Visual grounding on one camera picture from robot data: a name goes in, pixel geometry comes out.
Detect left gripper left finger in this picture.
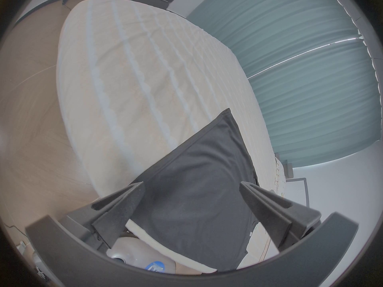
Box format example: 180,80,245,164
91,182,144,249

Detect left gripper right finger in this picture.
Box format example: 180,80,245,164
240,181,322,250

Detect black T-shirt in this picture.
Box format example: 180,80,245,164
126,108,260,273

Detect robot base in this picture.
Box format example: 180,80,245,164
106,236,177,276

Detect bed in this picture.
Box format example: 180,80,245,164
56,0,309,274

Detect white printed pillow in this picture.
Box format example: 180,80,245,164
274,157,287,197

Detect grey bedside table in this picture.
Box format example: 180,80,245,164
275,152,295,179

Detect blue-green curtain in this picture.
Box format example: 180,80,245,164
187,0,364,78
247,38,382,168

